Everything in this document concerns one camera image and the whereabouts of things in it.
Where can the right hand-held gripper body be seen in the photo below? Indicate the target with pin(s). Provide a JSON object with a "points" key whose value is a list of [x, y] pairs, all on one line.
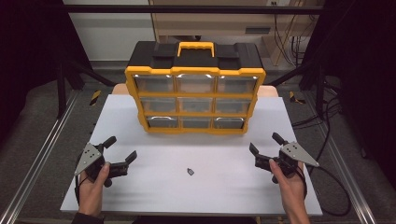
{"points": [[295, 154]]}

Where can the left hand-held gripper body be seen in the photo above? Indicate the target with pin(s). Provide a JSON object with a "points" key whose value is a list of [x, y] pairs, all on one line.
{"points": [[88, 157]]}

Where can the small grey metal part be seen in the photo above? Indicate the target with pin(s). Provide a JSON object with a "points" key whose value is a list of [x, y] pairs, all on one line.
{"points": [[190, 171]]}

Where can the clear plastic drawer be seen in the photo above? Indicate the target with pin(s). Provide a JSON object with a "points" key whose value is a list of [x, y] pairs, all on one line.
{"points": [[237, 84]]}

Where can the yellow black drawer organizer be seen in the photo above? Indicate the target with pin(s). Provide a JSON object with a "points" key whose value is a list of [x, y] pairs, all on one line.
{"points": [[199, 60]]}

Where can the person's left hand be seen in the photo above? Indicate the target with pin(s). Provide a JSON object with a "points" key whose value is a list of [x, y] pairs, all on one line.
{"points": [[91, 193]]}

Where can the person's right hand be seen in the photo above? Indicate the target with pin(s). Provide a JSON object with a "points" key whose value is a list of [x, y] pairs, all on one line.
{"points": [[291, 191]]}

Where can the yellow black tape strip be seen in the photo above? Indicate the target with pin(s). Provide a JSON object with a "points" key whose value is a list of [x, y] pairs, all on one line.
{"points": [[95, 97], [294, 99]]}

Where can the black metal stand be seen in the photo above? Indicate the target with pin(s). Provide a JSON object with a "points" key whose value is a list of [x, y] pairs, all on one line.
{"points": [[62, 90], [320, 93]]}

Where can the grid of clear drawers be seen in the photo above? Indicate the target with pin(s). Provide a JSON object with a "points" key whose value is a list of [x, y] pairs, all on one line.
{"points": [[154, 84]]}

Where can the white panel board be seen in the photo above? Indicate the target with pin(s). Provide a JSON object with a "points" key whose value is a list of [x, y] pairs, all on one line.
{"points": [[112, 34]]}

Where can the beige wooden desk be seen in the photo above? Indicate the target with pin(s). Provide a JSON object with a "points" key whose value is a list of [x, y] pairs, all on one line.
{"points": [[218, 26]]}

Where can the aluminium floor rail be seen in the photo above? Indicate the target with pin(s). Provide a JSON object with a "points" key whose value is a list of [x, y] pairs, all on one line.
{"points": [[40, 152], [345, 174]]}

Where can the black horizontal frame bar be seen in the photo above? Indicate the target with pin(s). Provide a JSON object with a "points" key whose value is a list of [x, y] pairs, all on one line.
{"points": [[186, 9]]}

